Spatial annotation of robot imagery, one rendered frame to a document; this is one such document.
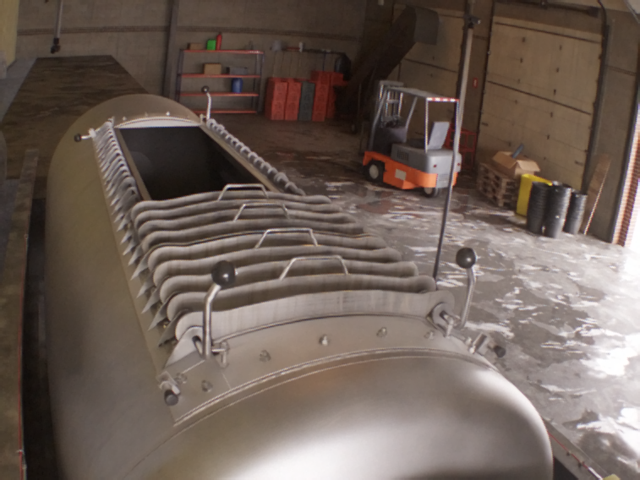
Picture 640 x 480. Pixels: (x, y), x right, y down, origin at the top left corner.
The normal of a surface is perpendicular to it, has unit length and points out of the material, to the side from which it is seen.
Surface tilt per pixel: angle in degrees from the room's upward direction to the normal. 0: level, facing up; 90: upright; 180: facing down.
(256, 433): 36
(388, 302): 90
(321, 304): 90
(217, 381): 25
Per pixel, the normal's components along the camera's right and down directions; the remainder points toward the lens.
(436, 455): 0.47, -0.02
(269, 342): -0.12, -0.88
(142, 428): -0.53, -0.66
